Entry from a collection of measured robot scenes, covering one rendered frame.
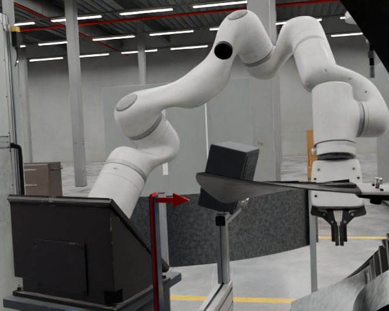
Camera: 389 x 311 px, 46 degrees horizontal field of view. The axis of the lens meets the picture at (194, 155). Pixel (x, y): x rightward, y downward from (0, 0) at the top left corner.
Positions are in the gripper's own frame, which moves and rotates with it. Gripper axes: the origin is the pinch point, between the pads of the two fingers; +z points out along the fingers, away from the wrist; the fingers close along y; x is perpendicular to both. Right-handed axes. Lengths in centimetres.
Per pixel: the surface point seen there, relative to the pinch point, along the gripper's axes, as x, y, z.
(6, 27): 95, -171, -122
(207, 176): -37.8, -17.2, -4.9
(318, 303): -20.9, -3.9, 11.7
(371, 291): -40.5, 2.2, 9.1
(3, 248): 119, -173, -1
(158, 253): -22.1, -29.7, 4.8
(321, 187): -32.7, -2.7, -3.9
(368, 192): -30.6, 3.5, -3.5
